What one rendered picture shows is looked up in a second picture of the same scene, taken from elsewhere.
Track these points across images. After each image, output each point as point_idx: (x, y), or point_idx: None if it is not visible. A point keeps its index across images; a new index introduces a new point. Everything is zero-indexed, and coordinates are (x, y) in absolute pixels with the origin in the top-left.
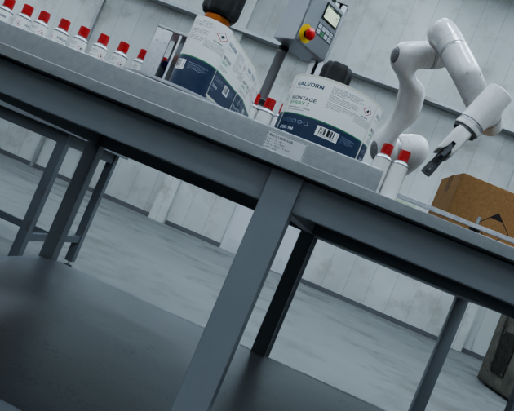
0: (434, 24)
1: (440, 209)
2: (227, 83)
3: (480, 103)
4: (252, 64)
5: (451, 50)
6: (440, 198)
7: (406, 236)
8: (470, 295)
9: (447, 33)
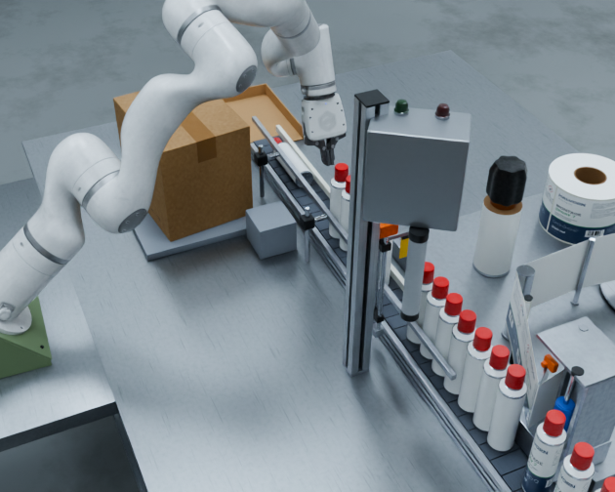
0: (294, 1)
1: (218, 180)
2: None
3: (332, 58)
4: (603, 236)
5: (312, 23)
6: (200, 171)
7: None
8: None
9: (306, 4)
